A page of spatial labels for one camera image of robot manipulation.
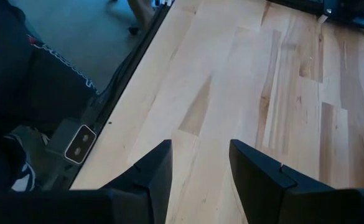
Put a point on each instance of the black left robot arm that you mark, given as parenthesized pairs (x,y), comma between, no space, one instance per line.
(300,4)

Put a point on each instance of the white table edge bracket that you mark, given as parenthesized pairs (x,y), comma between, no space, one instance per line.
(79,144)

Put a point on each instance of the black metal table frame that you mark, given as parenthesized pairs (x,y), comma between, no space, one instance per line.
(128,71)

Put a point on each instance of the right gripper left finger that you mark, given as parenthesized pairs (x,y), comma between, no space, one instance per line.
(132,199)

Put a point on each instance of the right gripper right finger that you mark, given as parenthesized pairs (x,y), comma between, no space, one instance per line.
(281,199)

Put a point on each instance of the person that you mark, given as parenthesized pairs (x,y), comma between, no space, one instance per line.
(142,11)
(20,93)

